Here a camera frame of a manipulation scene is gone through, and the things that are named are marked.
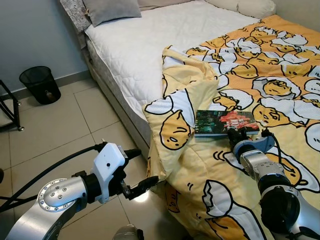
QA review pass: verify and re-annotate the grey robot leg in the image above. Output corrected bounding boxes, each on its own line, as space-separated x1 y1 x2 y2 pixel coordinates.
112 225 146 240

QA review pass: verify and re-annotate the beige knotted bolster pillow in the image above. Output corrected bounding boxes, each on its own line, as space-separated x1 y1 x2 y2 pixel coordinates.
205 0 277 20

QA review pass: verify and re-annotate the white quilted mattress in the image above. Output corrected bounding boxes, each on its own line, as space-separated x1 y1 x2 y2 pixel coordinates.
85 0 261 121

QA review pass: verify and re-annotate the black metal rack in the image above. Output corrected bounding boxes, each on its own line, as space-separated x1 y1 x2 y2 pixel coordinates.
0 79 25 133

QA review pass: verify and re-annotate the yellow cartoon egg blanket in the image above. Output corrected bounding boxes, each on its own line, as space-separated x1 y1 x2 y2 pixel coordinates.
142 14 320 240

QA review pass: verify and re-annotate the dark book with red cover art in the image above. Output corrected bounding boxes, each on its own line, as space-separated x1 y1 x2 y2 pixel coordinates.
194 110 261 138

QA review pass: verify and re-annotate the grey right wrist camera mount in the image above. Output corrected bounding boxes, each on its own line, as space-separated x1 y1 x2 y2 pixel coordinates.
232 135 276 161

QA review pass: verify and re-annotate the black mesh waste bin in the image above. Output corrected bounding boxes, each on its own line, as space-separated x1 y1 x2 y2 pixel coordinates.
19 66 62 106

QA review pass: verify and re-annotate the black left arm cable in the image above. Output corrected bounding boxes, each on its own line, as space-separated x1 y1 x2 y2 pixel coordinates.
0 142 108 213

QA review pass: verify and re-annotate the grey square pillow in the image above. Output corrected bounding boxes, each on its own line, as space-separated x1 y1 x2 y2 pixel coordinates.
82 0 142 27

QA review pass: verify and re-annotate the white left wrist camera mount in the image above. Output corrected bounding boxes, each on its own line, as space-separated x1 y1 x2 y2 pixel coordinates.
92 142 128 203

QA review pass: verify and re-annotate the grey patterned bed base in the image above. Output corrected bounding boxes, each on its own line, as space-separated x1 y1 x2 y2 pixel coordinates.
82 37 151 156

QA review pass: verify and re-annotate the grey damask patterned cushion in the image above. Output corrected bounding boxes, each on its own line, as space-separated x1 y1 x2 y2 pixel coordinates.
60 0 92 35

